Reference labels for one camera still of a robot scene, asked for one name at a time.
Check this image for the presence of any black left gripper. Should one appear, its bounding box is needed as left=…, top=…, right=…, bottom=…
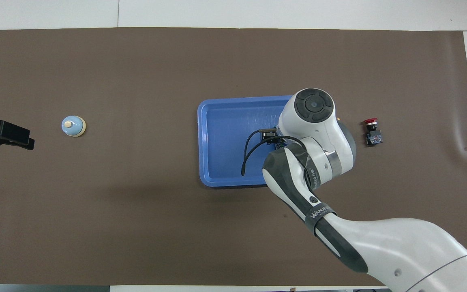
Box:
left=0, top=117, right=35, bottom=152

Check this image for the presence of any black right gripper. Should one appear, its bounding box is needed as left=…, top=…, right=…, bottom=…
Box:
left=260, top=128, right=287, bottom=147

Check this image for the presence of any red push button switch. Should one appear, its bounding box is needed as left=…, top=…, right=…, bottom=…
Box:
left=364, top=118, right=383, bottom=146

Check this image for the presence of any blue plastic tray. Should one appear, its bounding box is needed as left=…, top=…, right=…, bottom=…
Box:
left=197, top=95, right=313, bottom=188

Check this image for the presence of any light blue desk bell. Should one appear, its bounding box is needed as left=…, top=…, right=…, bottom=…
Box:
left=61, top=116, right=86, bottom=137

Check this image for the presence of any brown table mat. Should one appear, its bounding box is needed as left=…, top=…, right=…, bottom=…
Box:
left=0, top=27, right=467, bottom=286

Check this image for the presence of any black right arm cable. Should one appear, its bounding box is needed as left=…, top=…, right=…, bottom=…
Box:
left=241, top=129, right=312, bottom=191

